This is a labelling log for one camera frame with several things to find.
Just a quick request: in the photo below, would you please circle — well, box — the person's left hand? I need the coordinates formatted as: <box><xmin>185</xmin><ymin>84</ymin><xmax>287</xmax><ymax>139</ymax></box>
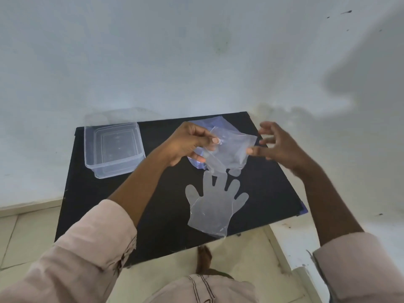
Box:
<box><xmin>160</xmin><ymin>121</ymin><xmax>221</xmax><ymax>168</ymax></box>

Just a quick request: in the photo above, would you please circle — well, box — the person's right hand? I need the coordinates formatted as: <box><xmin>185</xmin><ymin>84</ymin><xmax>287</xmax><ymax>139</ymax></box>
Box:
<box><xmin>246</xmin><ymin>121</ymin><xmax>314</xmax><ymax>178</ymax></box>

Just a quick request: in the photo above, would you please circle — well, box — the clear plastic glove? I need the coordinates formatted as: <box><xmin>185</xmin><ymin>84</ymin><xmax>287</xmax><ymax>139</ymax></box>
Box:
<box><xmin>185</xmin><ymin>170</ymin><xmax>249</xmax><ymax>239</ymax></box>
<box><xmin>193</xmin><ymin>126</ymin><xmax>258</xmax><ymax>178</ymax></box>

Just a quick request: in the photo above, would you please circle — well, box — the person's left forearm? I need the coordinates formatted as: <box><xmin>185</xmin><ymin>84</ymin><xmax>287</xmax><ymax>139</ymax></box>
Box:
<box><xmin>107</xmin><ymin>148</ymin><xmax>177</xmax><ymax>228</ymax></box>

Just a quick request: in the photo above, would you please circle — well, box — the person's right forearm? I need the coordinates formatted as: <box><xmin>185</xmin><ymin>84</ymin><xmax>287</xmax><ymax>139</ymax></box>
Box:
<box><xmin>289</xmin><ymin>161</ymin><xmax>365</xmax><ymax>248</ymax></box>

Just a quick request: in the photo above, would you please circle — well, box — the bluish clear plastic bag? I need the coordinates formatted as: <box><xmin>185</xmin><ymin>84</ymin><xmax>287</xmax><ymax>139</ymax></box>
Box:
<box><xmin>187</xmin><ymin>116</ymin><xmax>250</xmax><ymax>171</ymax></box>

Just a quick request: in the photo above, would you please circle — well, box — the flat clear plastic glove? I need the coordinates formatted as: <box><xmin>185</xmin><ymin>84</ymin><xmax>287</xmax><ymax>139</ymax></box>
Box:
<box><xmin>185</xmin><ymin>170</ymin><xmax>249</xmax><ymax>239</ymax></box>

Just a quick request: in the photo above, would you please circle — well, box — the clear plastic container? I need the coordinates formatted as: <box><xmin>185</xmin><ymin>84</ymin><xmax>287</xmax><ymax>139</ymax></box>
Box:
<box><xmin>84</xmin><ymin>122</ymin><xmax>146</xmax><ymax>180</ymax></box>

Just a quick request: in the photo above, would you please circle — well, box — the person's bare foot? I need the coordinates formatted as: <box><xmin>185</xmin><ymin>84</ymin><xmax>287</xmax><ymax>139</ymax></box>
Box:
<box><xmin>195</xmin><ymin>245</ymin><xmax>213</xmax><ymax>275</ymax></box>

